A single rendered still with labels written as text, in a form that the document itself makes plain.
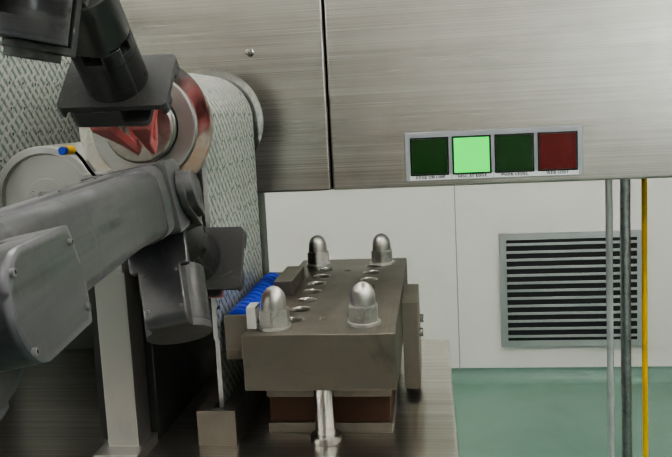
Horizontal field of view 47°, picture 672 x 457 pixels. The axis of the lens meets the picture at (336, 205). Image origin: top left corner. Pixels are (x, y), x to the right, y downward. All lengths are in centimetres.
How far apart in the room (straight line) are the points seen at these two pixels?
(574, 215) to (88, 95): 298
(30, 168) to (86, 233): 49
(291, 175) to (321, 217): 238
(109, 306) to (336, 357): 24
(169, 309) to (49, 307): 37
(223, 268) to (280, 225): 279
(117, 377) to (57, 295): 58
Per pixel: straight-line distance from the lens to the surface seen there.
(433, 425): 91
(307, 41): 114
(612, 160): 116
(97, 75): 70
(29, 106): 101
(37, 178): 91
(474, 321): 359
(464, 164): 112
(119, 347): 86
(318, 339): 80
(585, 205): 355
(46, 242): 29
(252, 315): 83
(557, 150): 113
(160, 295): 66
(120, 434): 89
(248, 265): 101
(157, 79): 73
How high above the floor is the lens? 126
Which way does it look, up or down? 7 degrees down
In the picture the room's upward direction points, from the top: 3 degrees counter-clockwise
